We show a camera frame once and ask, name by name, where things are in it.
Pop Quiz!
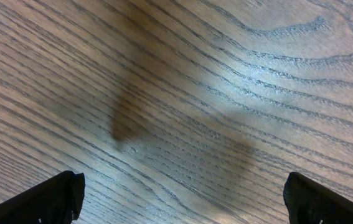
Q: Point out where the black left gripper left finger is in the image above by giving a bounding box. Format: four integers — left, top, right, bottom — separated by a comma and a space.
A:
0, 170, 85, 224

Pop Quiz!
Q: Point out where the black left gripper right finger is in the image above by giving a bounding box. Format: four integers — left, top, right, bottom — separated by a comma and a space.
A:
283, 172, 353, 224

